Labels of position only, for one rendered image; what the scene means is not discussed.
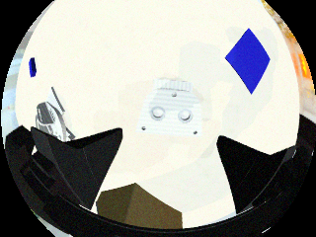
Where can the dark blue rectangular bar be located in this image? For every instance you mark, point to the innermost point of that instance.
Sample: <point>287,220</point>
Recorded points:
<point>32,67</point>

